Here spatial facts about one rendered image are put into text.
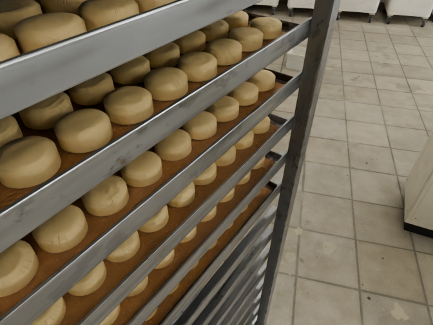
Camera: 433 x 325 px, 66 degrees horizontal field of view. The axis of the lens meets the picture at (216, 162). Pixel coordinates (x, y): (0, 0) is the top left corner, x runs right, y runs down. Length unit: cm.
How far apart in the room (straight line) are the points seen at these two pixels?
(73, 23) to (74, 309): 31
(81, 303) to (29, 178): 19
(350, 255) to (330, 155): 82
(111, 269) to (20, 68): 29
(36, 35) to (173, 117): 14
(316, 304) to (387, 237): 60
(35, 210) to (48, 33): 13
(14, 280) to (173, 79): 25
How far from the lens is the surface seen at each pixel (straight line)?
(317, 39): 58
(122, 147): 30
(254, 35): 51
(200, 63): 42
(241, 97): 54
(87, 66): 25
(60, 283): 34
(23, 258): 36
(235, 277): 85
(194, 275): 64
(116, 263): 46
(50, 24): 29
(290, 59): 355
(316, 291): 177
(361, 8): 512
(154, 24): 29
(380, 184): 238
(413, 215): 204
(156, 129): 32
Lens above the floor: 151
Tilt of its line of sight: 41 degrees down
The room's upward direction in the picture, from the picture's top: straight up
